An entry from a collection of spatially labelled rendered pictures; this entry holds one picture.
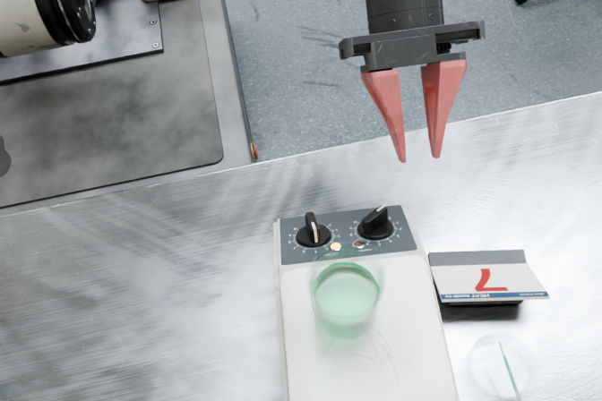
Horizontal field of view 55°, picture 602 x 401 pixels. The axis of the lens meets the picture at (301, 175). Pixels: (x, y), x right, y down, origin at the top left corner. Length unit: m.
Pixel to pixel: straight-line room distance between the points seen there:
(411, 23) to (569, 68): 1.37
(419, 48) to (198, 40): 0.91
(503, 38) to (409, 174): 1.23
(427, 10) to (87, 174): 0.84
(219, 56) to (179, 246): 0.73
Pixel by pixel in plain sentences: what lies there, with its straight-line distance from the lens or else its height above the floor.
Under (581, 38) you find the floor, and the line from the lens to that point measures 1.88.
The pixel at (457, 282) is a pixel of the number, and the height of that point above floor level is 0.77.
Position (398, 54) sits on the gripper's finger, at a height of 0.96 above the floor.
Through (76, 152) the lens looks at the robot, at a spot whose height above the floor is 0.36.
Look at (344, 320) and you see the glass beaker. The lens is 0.40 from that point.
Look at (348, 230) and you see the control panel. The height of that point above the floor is 0.80.
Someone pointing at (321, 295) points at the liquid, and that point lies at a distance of 0.42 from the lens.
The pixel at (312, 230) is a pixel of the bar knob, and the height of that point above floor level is 0.82.
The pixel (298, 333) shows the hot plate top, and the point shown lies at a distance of 0.46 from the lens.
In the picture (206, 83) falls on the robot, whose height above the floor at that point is 0.37.
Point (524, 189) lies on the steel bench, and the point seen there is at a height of 0.75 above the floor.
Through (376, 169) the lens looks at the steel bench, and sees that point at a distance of 0.62.
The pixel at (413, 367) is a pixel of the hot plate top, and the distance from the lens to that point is 0.45.
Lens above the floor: 1.28
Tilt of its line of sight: 59 degrees down
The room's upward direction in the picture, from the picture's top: 7 degrees counter-clockwise
